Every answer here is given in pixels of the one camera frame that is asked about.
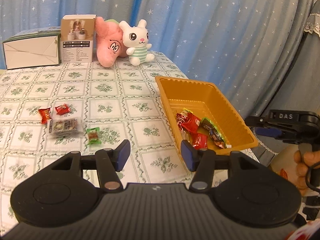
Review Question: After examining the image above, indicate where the white rabbit plush toy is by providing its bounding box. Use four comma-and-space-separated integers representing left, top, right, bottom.
119, 19, 155, 66

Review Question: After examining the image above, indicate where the black cable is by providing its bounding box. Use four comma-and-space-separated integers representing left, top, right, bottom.
305, 167, 320, 193

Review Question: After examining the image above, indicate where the clear mixed nut packet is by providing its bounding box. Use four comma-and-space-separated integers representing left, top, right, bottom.
47, 117, 84, 137

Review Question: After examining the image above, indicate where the red twist-wrapped candy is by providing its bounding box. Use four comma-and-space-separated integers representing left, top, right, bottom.
55, 104, 70, 115

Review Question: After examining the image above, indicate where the floral tablecloth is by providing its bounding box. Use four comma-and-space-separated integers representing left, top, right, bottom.
0, 51, 259, 228

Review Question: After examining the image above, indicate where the beige product box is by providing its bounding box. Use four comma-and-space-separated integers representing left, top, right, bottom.
61, 14, 97, 63

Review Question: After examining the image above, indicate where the red white printed clothing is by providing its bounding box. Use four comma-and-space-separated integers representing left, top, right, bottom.
285, 219, 320, 240

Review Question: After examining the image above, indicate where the small green candy packet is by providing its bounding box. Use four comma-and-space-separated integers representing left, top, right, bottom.
86, 127, 102, 145

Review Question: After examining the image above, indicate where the person's right hand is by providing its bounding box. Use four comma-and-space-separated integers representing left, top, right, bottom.
294, 150, 320, 196

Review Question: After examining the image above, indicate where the small dark red snack packet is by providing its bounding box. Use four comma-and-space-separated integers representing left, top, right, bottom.
38, 107, 52, 125

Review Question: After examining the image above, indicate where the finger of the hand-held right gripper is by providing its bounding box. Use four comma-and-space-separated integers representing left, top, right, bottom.
244, 116, 270, 128
255, 127, 282, 139

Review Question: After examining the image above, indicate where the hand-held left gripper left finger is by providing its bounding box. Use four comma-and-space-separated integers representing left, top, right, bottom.
40, 140, 131, 192

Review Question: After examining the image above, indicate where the long green snack packet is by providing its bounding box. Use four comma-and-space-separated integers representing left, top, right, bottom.
200, 117, 232, 149

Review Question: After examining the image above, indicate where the white cardboard box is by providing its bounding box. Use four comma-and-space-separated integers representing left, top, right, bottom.
2, 27, 62, 70

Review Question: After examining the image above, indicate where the orange plastic tray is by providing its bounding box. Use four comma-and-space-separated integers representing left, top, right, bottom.
155, 76, 258, 155

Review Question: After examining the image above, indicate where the red patterned snack packet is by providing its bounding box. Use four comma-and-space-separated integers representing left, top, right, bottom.
176, 112, 187, 132

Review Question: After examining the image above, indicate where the blue star curtain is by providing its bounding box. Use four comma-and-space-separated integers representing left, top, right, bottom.
0, 0, 140, 69
136, 0, 308, 120

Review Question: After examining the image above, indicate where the pink plush toy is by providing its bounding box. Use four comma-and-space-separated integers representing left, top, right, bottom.
94, 17, 124, 68

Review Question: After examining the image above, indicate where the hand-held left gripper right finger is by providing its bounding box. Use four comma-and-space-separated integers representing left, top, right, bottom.
181, 140, 263, 191

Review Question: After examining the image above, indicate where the grey lace-trimmed cloth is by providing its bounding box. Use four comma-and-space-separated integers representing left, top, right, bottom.
252, 0, 320, 155

